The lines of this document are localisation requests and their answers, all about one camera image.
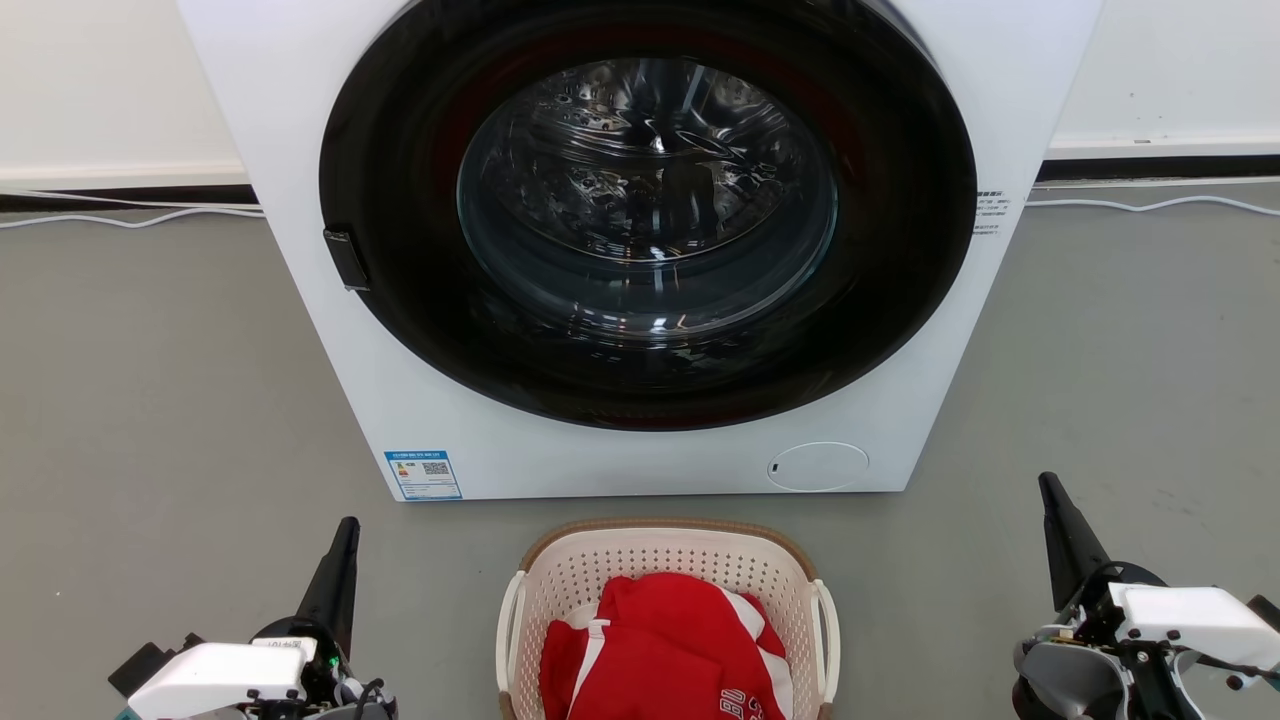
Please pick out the red and white garment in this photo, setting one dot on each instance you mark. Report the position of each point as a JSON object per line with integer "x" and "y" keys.
{"x": 660, "y": 640}

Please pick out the cream perforated laundry basket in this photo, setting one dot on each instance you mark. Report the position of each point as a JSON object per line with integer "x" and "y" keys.
{"x": 660, "y": 555}

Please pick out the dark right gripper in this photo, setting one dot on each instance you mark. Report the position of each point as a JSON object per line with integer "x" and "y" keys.
{"x": 1100, "y": 610}

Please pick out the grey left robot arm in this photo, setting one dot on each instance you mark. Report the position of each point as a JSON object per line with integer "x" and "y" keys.
{"x": 375, "y": 708}

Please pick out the small black text sticker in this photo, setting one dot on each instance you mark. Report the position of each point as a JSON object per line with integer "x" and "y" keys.
{"x": 990, "y": 210}

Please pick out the white front-load washing machine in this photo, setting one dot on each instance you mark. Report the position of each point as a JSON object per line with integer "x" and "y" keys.
{"x": 450, "y": 440}

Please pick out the round black washer door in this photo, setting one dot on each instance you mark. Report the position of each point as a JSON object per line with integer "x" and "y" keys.
{"x": 400, "y": 200}

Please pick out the round white filter cover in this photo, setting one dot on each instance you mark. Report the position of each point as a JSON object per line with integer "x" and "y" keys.
{"x": 818, "y": 467}

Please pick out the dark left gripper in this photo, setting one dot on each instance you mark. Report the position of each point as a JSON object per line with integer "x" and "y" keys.
{"x": 326, "y": 670}

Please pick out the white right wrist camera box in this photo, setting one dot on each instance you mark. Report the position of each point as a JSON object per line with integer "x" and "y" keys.
{"x": 1190, "y": 615}

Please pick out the blue energy label sticker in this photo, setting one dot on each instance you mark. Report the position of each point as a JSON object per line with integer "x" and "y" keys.
{"x": 423, "y": 475}

